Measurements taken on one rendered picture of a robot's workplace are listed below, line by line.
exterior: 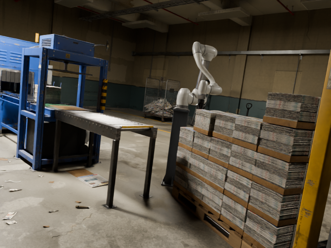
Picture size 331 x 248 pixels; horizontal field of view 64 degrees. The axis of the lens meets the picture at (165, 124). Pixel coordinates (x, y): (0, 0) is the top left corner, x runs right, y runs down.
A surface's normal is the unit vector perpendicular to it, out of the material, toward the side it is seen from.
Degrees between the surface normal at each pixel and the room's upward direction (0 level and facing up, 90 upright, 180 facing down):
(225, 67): 90
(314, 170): 90
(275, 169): 90
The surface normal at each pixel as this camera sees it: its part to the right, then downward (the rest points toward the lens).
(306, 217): -0.88, -0.06
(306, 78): -0.68, 0.00
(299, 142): 0.46, 0.16
